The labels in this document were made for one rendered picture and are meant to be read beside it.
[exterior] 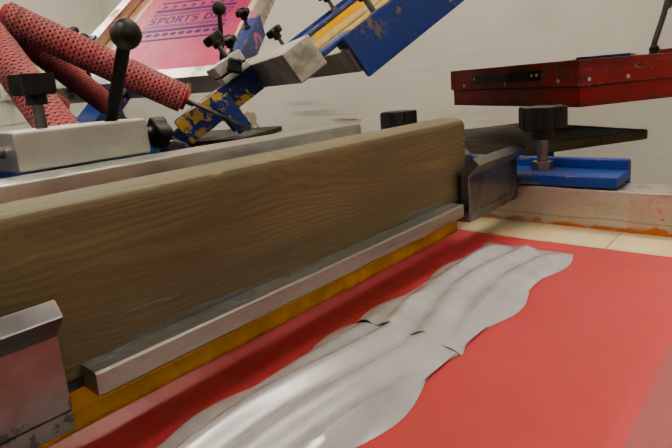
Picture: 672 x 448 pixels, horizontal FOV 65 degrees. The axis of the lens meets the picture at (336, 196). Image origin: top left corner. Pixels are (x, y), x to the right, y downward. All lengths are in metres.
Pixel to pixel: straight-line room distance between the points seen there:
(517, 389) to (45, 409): 0.19
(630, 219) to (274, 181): 0.32
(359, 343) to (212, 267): 0.09
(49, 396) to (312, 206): 0.16
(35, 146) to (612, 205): 0.50
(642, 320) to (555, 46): 2.05
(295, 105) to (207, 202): 2.90
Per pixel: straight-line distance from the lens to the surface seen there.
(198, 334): 0.25
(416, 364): 0.28
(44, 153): 0.53
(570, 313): 0.34
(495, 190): 0.48
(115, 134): 0.56
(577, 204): 0.51
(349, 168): 0.33
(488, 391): 0.26
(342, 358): 0.28
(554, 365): 0.29
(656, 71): 1.26
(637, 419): 0.26
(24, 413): 0.23
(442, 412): 0.25
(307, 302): 0.33
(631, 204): 0.50
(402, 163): 0.38
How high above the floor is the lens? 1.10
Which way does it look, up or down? 12 degrees down
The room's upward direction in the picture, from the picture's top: 5 degrees counter-clockwise
